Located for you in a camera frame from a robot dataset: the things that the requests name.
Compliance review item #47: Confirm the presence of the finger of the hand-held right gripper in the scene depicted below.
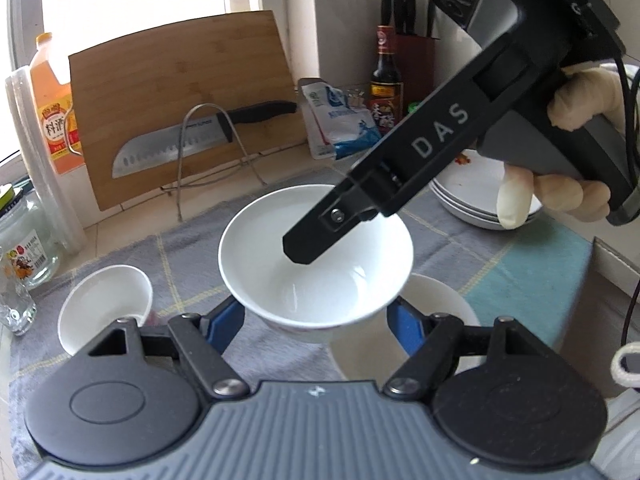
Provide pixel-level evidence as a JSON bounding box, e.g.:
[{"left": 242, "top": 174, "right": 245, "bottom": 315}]
[{"left": 282, "top": 170, "right": 401, "bottom": 266}]

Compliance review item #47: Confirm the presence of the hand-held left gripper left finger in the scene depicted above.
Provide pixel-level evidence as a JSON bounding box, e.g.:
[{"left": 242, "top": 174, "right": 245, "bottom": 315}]
[{"left": 87, "top": 296, "right": 251, "bottom": 401}]

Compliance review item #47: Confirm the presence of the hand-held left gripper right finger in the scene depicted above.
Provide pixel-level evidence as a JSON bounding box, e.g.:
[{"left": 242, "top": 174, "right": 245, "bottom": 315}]
[{"left": 382, "top": 296, "right": 546, "bottom": 401}]

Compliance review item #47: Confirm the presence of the large floral white bowl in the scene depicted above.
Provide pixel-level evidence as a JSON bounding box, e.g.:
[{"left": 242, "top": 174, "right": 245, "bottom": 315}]
[{"left": 330, "top": 272, "right": 481, "bottom": 386}]

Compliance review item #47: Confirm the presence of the medium floral white bowl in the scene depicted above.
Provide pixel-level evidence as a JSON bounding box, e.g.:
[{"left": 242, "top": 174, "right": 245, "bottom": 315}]
[{"left": 218, "top": 185, "right": 415, "bottom": 333}]

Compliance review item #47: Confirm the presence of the large plain white plate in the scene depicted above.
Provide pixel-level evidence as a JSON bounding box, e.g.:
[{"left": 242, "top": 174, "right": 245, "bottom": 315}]
[{"left": 440, "top": 205, "right": 541, "bottom": 232}]

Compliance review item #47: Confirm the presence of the person's right hand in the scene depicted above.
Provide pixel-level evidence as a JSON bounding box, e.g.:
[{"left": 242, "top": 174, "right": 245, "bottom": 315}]
[{"left": 496, "top": 62, "right": 626, "bottom": 231}]

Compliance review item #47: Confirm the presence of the checked grey and teal cloth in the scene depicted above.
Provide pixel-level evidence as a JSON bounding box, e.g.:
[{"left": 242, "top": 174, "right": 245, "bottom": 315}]
[{"left": 10, "top": 180, "right": 593, "bottom": 480}]

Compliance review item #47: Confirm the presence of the dark red knife block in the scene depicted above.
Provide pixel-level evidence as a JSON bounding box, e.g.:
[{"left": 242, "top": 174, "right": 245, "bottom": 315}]
[{"left": 395, "top": 34, "right": 436, "bottom": 111}]

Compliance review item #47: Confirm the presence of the white and blue bag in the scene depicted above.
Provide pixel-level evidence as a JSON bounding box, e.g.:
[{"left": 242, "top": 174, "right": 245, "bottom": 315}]
[{"left": 298, "top": 78, "right": 386, "bottom": 161}]

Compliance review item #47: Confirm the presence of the dark soy sauce bottle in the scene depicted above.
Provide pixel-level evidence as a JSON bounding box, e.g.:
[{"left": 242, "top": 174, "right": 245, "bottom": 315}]
[{"left": 369, "top": 25, "right": 405, "bottom": 136}]

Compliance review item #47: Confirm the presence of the small floral white bowl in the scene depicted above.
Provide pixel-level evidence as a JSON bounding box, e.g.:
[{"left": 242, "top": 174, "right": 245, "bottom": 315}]
[{"left": 57, "top": 264, "right": 153, "bottom": 357}]

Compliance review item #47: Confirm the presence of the small clear glass jar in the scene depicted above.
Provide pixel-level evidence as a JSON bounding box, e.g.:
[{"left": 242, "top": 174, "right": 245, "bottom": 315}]
[{"left": 0, "top": 260, "right": 38, "bottom": 337}]

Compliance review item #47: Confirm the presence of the glass jar with green lid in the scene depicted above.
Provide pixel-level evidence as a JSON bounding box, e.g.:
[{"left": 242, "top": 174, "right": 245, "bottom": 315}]
[{"left": 0, "top": 185, "right": 63, "bottom": 288}]

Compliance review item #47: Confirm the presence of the bamboo cutting board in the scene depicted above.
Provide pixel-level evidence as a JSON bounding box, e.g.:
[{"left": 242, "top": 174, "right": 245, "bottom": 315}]
[{"left": 68, "top": 10, "right": 300, "bottom": 212}]

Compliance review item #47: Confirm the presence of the clear plastic wrap roll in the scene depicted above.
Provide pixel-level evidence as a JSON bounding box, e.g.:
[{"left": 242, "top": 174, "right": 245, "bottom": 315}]
[{"left": 5, "top": 66, "right": 87, "bottom": 256}]

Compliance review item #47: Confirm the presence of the orange liquid bottle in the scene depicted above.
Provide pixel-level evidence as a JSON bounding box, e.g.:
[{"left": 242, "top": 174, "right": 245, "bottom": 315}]
[{"left": 30, "top": 32, "right": 88, "bottom": 176}]

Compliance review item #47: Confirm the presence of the black cable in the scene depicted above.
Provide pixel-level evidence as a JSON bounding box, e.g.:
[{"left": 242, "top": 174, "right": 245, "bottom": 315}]
[{"left": 607, "top": 50, "right": 640, "bottom": 356}]

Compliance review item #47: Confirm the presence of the metal wire rack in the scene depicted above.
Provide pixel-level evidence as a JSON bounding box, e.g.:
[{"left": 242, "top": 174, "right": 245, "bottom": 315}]
[{"left": 160, "top": 103, "right": 268, "bottom": 221}]

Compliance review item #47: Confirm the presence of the kitchen knife with black handle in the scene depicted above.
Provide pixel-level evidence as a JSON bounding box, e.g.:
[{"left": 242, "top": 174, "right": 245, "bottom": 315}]
[{"left": 111, "top": 101, "right": 298, "bottom": 179}]

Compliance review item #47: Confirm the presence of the white rope loop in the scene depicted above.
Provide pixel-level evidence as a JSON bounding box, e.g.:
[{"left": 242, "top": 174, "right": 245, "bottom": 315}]
[{"left": 611, "top": 342, "right": 640, "bottom": 388}]

